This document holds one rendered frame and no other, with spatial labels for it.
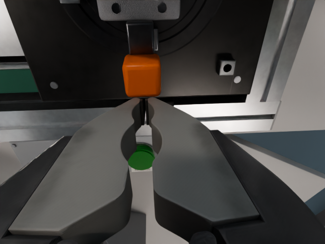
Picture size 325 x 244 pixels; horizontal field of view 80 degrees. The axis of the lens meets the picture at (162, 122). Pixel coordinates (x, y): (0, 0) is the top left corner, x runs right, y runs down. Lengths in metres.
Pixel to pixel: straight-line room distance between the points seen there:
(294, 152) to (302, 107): 1.54
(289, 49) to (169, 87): 0.14
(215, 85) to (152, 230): 0.52
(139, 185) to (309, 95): 0.40
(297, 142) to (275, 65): 1.68
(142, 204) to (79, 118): 0.35
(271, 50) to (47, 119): 0.27
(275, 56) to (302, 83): 0.17
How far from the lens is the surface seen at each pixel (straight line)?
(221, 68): 0.22
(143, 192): 0.52
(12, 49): 0.31
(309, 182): 0.65
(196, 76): 0.22
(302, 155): 2.07
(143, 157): 0.28
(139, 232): 0.56
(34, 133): 0.30
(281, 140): 1.83
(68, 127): 0.28
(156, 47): 0.18
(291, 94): 0.43
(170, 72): 0.22
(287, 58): 0.27
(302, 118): 0.48
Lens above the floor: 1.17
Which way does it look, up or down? 57 degrees down
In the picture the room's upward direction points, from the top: 174 degrees clockwise
